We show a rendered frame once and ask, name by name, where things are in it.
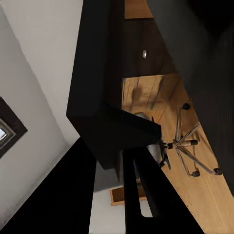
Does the swivel chair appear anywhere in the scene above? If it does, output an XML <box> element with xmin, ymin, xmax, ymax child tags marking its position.
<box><xmin>93</xmin><ymin>103</ymin><xmax>222</xmax><ymax>194</ymax></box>

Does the keyboard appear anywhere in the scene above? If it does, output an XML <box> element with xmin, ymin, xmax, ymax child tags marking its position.
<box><xmin>66</xmin><ymin>0</ymin><xmax>162</xmax><ymax>185</ymax></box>

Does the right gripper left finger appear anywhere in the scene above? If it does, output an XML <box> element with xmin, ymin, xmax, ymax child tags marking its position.
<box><xmin>0</xmin><ymin>137</ymin><xmax>97</xmax><ymax>234</ymax></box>

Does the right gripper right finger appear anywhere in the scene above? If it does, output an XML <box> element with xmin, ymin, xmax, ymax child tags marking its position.
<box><xmin>122</xmin><ymin>146</ymin><xmax>205</xmax><ymax>234</ymax></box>

